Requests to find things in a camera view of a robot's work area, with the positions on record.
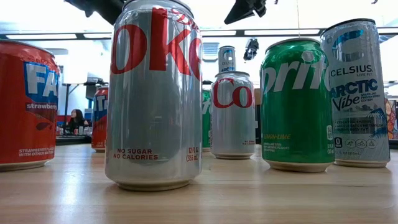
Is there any silver Diet Coke can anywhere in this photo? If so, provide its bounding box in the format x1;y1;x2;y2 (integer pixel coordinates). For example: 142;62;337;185
104;0;203;192
210;70;256;160

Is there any white ceiling air vent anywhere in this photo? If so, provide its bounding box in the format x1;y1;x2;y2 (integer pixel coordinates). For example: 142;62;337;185
202;42;220;63

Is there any green Sprite can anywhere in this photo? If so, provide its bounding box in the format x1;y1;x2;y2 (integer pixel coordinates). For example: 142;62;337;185
201;88;213;153
259;37;336;174

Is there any black ceiling-mounted device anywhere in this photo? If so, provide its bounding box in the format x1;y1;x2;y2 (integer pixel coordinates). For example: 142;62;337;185
243;37;260;62

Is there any black aluminium frame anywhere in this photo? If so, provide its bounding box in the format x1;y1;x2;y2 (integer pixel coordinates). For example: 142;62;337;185
55;135;398;149

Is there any colourful patchwork quilt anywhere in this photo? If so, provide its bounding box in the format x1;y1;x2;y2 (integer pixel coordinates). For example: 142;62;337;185
385;98;398;141

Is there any seated person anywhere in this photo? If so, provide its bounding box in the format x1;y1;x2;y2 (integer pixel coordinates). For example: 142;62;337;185
63;108;91;134

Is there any black-legged background table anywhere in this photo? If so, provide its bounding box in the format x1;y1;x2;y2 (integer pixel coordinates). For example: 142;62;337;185
61;80;109;131

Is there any red Fanta strawberry can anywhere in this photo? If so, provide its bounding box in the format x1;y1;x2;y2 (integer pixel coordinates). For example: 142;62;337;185
0;39;60;172
91;86;109;153

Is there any slim Celsius Arctic Vibe can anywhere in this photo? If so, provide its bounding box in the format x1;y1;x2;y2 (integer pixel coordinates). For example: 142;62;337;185
218;45;237;74
320;17;391;169

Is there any thin hanging wire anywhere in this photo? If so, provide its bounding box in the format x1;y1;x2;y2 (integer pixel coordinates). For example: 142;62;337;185
296;0;301;39

